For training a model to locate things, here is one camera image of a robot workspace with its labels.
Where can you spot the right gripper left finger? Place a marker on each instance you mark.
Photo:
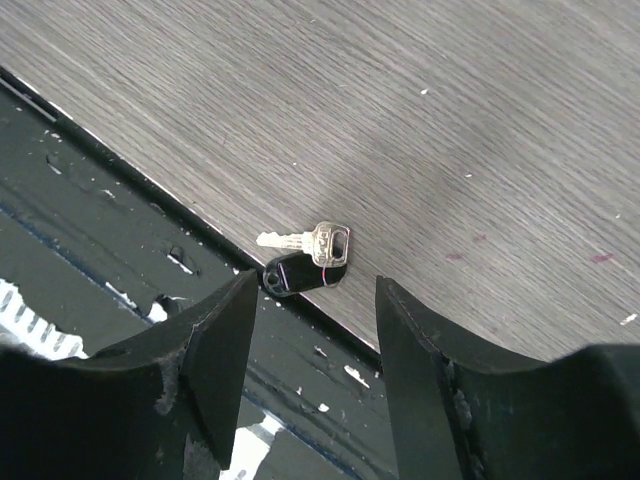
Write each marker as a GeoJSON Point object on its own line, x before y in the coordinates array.
{"type": "Point", "coordinates": [162, 404]}

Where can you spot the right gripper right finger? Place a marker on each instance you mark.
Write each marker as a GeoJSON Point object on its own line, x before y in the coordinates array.
{"type": "Point", "coordinates": [462, 407]}

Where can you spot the key with black tag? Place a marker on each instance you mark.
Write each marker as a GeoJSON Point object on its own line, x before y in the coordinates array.
{"type": "Point", "coordinates": [318, 258]}

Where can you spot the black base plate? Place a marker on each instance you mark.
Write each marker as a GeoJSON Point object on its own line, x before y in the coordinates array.
{"type": "Point", "coordinates": [101, 252]}

